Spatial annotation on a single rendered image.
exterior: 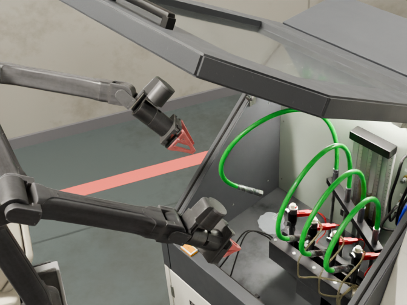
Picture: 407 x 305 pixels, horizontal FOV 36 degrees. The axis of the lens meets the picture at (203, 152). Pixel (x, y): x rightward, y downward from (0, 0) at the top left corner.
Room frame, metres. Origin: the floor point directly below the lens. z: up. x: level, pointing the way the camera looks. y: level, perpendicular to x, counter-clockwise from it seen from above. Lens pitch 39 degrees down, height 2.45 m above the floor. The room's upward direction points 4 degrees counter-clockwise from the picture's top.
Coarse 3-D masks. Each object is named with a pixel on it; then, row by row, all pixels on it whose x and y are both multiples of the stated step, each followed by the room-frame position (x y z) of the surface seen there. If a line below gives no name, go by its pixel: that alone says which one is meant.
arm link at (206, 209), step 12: (204, 204) 1.04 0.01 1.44; (216, 204) 1.06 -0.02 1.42; (180, 216) 1.06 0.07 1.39; (192, 216) 1.03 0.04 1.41; (204, 216) 1.03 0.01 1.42; (216, 216) 1.03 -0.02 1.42; (192, 228) 1.01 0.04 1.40; (204, 228) 1.02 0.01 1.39; (168, 240) 0.98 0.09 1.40; (180, 240) 0.99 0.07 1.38
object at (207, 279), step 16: (176, 256) 1.37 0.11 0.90; (192, 256) 1.32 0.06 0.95; (176, 272) 1.38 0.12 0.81; (192, 272) 1.31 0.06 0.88; (208, 272) 1.25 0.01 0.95; (224, 272) 1.24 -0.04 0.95; (192, 288) 1.31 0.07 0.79; (208, 288) 1.25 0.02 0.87; (224, 288) 1.19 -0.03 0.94; (240, 288) 1.18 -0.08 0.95; (224, 304) 1.19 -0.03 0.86; (240, 304) 1.13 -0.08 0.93; (256, 304) 1.11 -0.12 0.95
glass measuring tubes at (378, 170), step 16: (368, 144) 1.42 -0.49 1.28; (384, 144) 1.40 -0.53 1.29; (352, 160) 1.46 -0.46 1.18; (368, 160) 1.44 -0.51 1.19; (384, 160) 1.38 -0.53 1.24; (352, 176) 1.46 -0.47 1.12; (368, 176) 1.43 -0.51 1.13; (384, 176) 1.38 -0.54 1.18; (352, 192) 1.46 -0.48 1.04; (368, 192) 1.40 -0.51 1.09; (384, 192) 1.38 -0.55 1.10; (368, 208) 1.40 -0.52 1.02; (384, 208) 1.38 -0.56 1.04; (368, 224) 1.39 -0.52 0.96
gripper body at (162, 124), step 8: (160, 112) 1.40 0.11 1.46; (152, 120) 1.37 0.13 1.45; (160, 120) 1.38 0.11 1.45; (168, 120) 1.39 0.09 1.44; (152, 128) 1.37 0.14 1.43; (160, 128) 1.37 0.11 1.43; (168, 128) 1.37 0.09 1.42; (176, 128) 1.35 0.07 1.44; (160, 136) 1.38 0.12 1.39; (168, 136) 1.34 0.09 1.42
